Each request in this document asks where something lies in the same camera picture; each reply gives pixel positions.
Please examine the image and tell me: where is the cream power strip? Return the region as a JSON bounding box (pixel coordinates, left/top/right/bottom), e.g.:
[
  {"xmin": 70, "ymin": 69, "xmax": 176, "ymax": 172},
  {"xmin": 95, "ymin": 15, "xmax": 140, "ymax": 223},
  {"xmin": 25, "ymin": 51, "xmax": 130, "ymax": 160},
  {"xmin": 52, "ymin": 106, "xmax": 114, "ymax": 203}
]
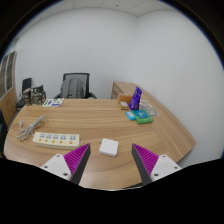
[{"xmin": 32, "ymin": 131, "xmax": 82, "ymax": 150}]

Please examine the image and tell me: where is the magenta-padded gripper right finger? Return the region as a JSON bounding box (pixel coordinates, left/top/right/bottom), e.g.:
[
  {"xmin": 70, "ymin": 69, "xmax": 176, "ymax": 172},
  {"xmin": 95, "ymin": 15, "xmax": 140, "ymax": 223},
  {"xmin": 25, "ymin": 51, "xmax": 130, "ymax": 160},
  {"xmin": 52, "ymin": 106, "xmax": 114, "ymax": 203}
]
[{"xmin": 131, "ymin": 143, "xmax": 183, "ymax": 186}]

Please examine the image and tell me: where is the wooden cabinet with glass doors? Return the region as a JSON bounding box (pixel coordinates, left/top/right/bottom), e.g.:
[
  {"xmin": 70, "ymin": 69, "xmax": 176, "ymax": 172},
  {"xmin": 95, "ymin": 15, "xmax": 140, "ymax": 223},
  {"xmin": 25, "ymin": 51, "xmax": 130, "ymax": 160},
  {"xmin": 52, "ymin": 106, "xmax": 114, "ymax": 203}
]
[{"xmin": 0, "ymin": 50, "xmax": 18, "ymax": 128}]

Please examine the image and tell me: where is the black printed carton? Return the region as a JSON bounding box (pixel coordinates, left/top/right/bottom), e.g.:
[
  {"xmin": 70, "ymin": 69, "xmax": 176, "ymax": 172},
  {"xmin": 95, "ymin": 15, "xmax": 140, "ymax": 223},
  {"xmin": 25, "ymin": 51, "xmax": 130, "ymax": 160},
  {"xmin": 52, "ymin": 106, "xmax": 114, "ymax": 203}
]
[{"xmin": 30, "ymin": 84, "xmax": 45, "ymax": 95}]

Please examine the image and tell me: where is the small tan box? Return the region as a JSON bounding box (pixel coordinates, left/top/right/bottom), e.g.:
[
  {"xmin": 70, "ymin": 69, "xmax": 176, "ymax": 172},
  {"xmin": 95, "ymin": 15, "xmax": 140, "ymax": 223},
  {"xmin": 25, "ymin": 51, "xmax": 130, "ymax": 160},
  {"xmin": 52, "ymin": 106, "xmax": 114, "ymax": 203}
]
[{"xmin": 119, "ymin": 100, "xmax": 130, "ymax": 111}]

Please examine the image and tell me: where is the orange box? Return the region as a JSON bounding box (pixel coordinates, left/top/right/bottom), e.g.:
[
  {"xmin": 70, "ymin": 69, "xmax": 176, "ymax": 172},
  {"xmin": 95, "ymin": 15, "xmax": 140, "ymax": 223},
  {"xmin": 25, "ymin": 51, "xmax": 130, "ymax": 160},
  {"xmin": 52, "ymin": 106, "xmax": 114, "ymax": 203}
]
[{"xmin": 117, "ymin": 93, "xmax": 134, "ymax": 104}]

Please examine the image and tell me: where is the white power strip cable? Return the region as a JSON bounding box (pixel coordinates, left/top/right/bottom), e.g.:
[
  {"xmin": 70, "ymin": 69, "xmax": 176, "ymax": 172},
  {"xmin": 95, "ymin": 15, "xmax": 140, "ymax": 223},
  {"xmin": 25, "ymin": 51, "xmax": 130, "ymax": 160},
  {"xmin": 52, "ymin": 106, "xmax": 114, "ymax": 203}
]
[{"xmin": 15, "ymin": 114, "xmax": 48, "ymax": 142}]

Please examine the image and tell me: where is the black side chair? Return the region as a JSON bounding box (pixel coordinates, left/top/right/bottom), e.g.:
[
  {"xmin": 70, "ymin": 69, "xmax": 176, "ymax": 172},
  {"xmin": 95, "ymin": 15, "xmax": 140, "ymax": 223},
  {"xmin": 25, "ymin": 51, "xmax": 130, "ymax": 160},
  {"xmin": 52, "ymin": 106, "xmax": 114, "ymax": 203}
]
[{"xmin": 15, "ymin": 77, "xmax": 33, "ymax": 109}]

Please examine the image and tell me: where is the low wooden side cabinet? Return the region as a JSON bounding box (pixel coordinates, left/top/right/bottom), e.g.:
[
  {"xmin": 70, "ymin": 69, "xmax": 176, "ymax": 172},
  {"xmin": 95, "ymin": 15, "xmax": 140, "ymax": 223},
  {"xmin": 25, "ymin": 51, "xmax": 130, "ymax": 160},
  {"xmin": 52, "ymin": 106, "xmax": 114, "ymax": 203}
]
[{"xmin": 110, "ymin": 80, "xmax": 138, "ymax": 100}]

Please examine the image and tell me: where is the clear plastic packet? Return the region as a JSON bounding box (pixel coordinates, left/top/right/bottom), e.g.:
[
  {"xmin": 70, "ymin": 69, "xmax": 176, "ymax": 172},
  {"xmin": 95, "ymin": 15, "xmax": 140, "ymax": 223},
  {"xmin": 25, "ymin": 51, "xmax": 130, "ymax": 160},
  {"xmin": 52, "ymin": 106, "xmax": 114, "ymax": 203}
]
[{"xmin": 139, "ymin": 99, "xmax": 158, "ymax": 117}]

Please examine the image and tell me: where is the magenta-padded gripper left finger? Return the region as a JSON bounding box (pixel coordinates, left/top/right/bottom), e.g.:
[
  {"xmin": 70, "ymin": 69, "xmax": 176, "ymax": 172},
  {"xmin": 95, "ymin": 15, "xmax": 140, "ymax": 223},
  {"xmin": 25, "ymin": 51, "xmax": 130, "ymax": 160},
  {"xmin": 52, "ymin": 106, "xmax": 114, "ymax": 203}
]
[{"xmin": 39, "ymin": 143, "xmax": 92, "ymax": 185}]

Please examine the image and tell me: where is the black mesh office chair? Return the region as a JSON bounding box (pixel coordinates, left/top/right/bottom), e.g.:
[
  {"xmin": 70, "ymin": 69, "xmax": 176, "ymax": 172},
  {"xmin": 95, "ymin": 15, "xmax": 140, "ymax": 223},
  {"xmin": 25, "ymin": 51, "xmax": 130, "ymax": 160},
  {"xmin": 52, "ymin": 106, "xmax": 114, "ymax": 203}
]
[{"xmin": 53, "ymin": 72, "xmax": 98, "ymax": 100}]

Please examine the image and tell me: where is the white printed leaflet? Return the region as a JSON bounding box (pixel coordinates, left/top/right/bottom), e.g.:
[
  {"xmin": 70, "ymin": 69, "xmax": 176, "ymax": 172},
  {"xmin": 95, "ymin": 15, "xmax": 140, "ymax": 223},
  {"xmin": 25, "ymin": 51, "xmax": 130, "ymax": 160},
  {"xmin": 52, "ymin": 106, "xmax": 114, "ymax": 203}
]
[{"xmin": 41, "ymin": 97, "xmax": 65, "ymax": 108}]

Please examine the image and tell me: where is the teal flat box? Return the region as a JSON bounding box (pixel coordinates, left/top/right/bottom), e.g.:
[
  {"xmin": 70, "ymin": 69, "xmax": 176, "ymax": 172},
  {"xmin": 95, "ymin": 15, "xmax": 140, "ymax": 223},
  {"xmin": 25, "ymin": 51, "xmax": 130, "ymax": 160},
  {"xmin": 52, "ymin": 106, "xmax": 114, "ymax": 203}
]
[{"xmin": 134, "ymin": 109, "xmax": 151, "ymax": 120}]

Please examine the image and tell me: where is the small brown cardboard box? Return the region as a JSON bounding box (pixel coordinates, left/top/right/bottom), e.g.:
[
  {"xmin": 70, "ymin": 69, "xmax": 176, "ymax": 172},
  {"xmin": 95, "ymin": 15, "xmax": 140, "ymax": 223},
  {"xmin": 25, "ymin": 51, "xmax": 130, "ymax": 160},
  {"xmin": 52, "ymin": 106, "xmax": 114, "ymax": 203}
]
[{"xmin": 22, "ymin": 88, "xmax": 33, "ymax": 106}]

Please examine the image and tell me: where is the grey backpack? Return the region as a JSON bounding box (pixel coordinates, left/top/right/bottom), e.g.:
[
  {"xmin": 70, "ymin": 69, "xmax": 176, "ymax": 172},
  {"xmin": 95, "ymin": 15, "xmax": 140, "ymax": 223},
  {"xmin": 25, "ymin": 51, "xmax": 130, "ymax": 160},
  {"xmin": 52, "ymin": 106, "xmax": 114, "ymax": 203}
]
[{"xmin": 59, "ymin": 78, "xmax": 85, "ymax": 99}]

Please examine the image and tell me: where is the black leather armchair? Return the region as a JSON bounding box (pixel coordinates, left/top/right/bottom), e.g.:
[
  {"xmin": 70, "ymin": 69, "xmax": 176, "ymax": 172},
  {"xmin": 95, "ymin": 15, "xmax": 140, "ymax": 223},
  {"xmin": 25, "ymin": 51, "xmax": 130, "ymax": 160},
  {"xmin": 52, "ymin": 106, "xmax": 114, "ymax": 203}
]
[{"xmin": 0, "ymin": 109, "xmax": 8, "ymax": 158}]

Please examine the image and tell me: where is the white charger block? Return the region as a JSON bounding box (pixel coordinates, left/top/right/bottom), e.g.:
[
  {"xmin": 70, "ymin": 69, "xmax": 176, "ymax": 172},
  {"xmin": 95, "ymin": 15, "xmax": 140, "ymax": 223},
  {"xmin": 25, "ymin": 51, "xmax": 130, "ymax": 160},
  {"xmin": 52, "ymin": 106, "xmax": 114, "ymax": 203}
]
[{"xmin": 98, "ymin": 137, "xmax": 120, "ymax": 158}]

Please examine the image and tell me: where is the small blue box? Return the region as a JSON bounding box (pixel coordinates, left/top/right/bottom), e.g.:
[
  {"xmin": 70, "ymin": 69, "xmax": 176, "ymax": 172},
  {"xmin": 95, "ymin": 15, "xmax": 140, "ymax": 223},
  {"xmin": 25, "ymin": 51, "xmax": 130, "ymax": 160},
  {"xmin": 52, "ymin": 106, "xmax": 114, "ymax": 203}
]
[{"xmin": 125, "ymin": 110, "xmax": 137, "ymax": 121}]

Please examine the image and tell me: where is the purple standing card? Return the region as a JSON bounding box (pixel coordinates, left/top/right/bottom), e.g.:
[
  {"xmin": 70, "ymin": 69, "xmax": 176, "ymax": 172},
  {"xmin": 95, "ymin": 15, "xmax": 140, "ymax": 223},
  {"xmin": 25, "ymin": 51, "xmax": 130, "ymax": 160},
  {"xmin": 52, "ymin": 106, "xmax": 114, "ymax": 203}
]
[{"xmin": 128, "ymin": 86, "xmax": 143, "ymax": 111}]

